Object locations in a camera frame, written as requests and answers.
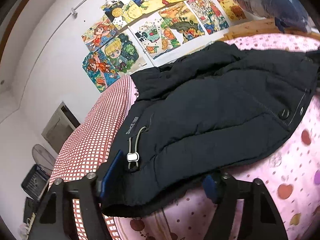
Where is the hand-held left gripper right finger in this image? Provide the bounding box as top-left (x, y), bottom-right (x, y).
top-left (202, 172), bottom-right (285, 240)

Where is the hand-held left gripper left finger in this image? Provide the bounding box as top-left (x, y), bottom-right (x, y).
top-left (29, 150), bottom-right (124, 240)

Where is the black padded jacket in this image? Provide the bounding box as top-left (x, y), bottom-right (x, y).
top-left (101, 41), bottom-right (320, 218)

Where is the red checkered quilt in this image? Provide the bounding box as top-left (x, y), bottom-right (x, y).
top-left (49, 75), bottom-right (140, 240)

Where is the pink apple-print blanket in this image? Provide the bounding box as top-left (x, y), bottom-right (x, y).
top-left (112, 34), bottom-right (320, 240)

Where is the grey door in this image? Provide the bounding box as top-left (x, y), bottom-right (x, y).
top-left (41, 102), bottom-right (80, 154)

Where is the electric standing fan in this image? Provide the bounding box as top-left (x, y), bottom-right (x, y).
top-left (32, 144), bottom-right (57, 173)

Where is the black plastic crate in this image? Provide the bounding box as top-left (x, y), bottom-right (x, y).
top-left (21, 164), bottom-right (50, 201)

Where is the blue grey plush toy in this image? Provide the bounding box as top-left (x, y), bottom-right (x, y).
top-left (217, 0), bottom-right (313, 33)

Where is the group of colourful wall drawings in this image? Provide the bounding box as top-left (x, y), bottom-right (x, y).
top-left (82, 0), bottom-right (247, 93)

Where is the wooden bed frame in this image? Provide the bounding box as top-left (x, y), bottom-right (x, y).
top-left (223, 19), bottom-right (320, 41)

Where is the white ceiling cable conduit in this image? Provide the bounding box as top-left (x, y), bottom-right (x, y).
top-left (25, 0), bottom-right (120, 80)

